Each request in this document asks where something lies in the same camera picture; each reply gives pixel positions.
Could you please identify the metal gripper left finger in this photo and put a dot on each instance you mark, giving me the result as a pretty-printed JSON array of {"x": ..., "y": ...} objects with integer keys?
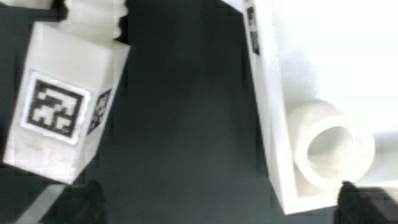
[{"x": 70, "y": 204}]

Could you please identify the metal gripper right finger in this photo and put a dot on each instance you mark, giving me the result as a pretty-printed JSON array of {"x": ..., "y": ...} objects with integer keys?
[{"x": 366, "y": 205}]

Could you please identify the white leg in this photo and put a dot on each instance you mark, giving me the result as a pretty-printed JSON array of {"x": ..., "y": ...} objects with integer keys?
[{"x": 73, "y": 68}]

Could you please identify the white square tabletop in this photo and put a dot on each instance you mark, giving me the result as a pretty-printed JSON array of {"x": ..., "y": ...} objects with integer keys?
[{"x": 324, "y": 61}]

